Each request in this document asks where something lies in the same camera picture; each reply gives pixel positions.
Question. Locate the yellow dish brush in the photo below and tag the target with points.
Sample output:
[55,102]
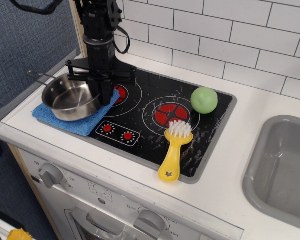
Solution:
[178,134]

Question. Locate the grey oven knob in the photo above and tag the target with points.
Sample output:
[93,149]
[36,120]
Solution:
[50,175]
[150,224]

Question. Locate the grey sink basin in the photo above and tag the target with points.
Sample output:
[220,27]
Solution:
[272,180]

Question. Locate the white toy oven front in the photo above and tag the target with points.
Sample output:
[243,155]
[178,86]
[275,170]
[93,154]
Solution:
[84,210]

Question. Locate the grey right oven knob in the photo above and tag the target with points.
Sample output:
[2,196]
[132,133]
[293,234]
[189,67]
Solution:
[150,224]

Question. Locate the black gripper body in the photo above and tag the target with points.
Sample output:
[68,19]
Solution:
[101,64]

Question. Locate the folded blue towel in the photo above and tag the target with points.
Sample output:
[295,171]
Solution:
[82,127]

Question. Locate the black toy stovetop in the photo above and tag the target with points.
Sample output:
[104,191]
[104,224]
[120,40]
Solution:
[135,126]

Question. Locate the yellow object bottom left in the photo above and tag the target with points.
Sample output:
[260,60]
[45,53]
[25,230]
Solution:
[19,234]

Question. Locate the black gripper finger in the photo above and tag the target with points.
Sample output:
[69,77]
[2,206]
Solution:
[95,87]
[107,90]

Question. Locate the small stainless steel pot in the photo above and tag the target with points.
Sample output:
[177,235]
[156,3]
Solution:
[70,100]

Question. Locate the green ball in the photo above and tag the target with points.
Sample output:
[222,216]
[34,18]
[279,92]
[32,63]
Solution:
[204,100]

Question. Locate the grey left oven knob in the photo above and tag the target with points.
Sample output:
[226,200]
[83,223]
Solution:
[50,175]

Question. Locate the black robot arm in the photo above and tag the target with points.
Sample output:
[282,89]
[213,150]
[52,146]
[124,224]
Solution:
[100,19]

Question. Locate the wooden side post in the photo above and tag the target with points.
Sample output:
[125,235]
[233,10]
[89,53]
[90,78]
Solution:
[79,28]

